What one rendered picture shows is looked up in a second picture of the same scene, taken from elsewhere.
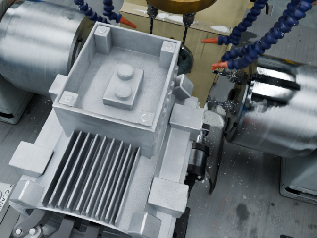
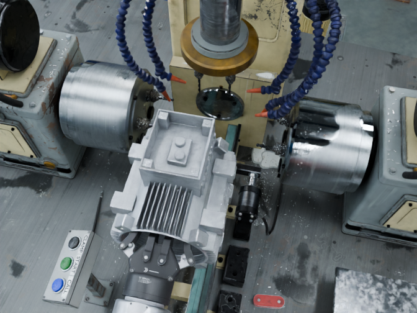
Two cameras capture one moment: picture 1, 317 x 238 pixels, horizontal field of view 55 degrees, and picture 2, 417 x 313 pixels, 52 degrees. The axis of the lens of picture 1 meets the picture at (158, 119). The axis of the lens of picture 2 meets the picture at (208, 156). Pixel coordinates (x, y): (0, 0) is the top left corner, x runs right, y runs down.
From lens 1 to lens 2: 0.39 m
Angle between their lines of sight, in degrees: 2
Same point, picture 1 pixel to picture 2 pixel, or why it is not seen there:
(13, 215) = (92, 257)
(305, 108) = (344, 147)
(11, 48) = (74, 110)
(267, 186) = (329, 225)
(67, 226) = (151, 240)
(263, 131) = (309, 171)
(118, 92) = (176, 156)
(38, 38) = (98, 100)
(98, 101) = (164, 162)
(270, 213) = (332, 251)
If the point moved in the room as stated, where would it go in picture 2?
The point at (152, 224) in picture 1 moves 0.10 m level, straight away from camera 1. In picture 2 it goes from (203, 235) to (218, 181)
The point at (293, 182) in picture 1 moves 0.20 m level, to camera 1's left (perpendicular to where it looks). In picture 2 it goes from (350, 218) to (281, 212)
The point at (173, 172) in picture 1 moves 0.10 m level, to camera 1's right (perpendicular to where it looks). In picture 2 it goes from (216, 205) to (275, 210)
